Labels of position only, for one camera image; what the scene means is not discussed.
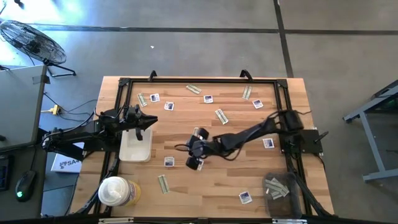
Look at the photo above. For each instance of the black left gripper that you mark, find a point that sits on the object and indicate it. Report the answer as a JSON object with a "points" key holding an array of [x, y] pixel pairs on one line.
{"points": [[132, 118]]}

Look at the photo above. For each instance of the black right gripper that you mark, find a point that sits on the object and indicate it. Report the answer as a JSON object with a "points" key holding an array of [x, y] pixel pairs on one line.
{"points": [[200, 147]]}

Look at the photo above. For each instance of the white blue wipe packet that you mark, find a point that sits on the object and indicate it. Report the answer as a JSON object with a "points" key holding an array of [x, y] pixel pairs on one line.
{"points": [[169, 161], [155, 97], [201, 165], [169, 106], [268, 143], [208, 99], [245, 198], [257, 104]]}

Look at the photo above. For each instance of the white plastic bin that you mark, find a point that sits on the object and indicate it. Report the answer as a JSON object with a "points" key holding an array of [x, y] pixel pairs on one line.
{"points": [[133, 152]]}

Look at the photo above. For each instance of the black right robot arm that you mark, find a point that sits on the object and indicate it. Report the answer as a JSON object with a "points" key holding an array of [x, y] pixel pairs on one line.
{"points": [[242, 140]]}

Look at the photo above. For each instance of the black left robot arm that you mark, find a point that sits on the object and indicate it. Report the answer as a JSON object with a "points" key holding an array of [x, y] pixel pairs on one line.
{"points": [[81, 135]]}

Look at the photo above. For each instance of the black rig beam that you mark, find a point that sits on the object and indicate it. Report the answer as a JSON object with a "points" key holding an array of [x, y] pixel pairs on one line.
{"points": [[186, 221]]}

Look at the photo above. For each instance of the white-lidded yellow wipes canister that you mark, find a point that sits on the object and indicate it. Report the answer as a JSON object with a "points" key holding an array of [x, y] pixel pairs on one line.
{"points": [[115, 190]]}

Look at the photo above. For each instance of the black support strut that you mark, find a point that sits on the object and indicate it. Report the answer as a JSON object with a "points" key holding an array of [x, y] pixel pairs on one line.
{"points": [[68, 154]]}

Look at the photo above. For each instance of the white printed cardboard box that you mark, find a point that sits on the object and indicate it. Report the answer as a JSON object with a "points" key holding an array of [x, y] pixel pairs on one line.
{"points": [[66, 163]]}

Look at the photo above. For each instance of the yellow power plug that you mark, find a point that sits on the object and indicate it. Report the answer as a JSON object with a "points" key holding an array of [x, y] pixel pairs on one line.
{"points": [[56, 109]]}

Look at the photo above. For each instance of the dark translucent plastic bin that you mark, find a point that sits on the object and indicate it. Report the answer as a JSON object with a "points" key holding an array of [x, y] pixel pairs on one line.
{"points": [[281, 210]]}

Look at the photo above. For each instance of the grey tape piece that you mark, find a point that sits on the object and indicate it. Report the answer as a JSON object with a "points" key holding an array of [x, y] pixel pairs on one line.
{"points": [[41, 79]]}

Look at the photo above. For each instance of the dark grey desk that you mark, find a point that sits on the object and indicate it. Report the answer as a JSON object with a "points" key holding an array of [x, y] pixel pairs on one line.
{"points": [[42, 174]]}

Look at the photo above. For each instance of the black computer mouse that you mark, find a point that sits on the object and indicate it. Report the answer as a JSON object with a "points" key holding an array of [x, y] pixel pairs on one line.
{"points": [[26, 183]]}

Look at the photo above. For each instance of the black floor fan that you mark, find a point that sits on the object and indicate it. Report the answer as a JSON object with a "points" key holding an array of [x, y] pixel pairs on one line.
{"points": [[32, 43]]}

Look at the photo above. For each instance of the black keyboard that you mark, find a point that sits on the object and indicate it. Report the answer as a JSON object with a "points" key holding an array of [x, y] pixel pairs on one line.
{"points": [[3, 172]]}

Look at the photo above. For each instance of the grey metal table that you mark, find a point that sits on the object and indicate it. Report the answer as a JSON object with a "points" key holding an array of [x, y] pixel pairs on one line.
{"points": [[377, 176]]}

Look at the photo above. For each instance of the black frame clamp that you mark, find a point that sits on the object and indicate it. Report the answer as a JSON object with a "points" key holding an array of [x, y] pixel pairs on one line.
{"points": [[245, 74], [152, 75]]}

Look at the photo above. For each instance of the silver metal bracket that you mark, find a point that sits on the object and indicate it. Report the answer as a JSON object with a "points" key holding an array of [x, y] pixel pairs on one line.
{"points": [[115, 220], [289, 221]]}

